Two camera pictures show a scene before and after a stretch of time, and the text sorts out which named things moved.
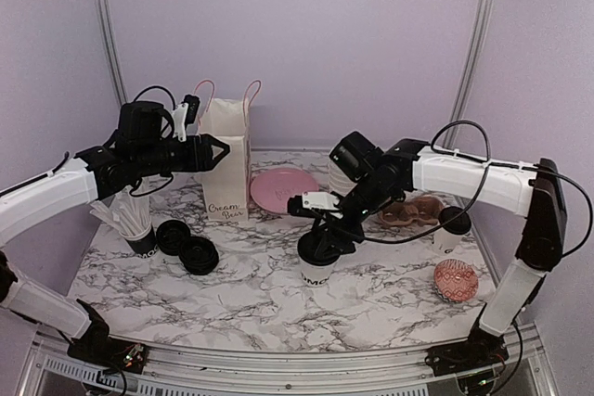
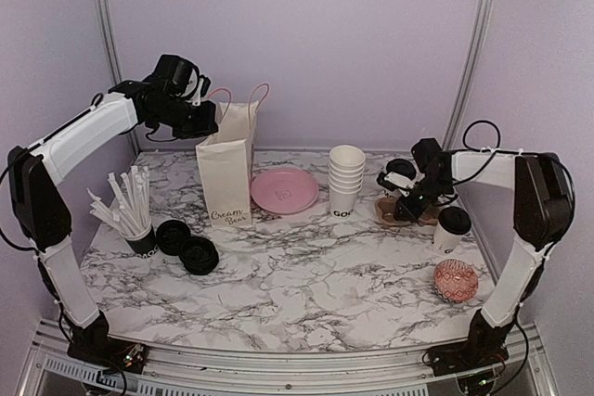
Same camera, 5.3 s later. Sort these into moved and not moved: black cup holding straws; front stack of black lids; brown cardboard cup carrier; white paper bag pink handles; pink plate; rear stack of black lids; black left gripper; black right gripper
Moved: black right gripper; white paper bag pink handles; black left gripper
Not moved: pink plate; brown cardboard cup carrier; rear stack of black lids; black cup holding straws; front stack of black lids
